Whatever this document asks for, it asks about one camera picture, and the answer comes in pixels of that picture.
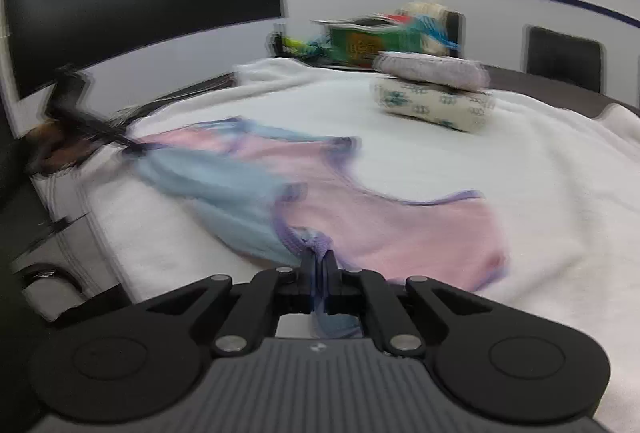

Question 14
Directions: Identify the person's left hand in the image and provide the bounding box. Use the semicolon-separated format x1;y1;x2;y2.
29;120;107;177

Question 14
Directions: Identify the pink and blue garment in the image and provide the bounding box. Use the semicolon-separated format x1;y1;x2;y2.
122;116;511;340

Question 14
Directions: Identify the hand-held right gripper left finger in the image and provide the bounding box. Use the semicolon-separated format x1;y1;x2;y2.
136;251;322;357

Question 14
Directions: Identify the green printed box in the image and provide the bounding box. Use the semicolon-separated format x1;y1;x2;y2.
326;22;427;68

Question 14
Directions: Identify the folded purple striped cloth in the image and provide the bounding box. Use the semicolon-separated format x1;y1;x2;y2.
374;50;492;92

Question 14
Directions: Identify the dark brown table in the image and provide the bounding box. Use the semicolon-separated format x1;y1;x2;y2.
484;65;640;120

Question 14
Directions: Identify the folded white green-print cloth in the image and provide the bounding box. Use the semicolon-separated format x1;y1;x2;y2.
370;76;497;134

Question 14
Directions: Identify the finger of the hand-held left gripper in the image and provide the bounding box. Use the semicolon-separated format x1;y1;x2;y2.
75;109;157;155

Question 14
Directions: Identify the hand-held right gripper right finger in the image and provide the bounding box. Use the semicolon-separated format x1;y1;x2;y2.
322;251;506;357

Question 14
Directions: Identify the white fleece blanket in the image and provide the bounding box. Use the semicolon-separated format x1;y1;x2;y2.
30;56;640;433

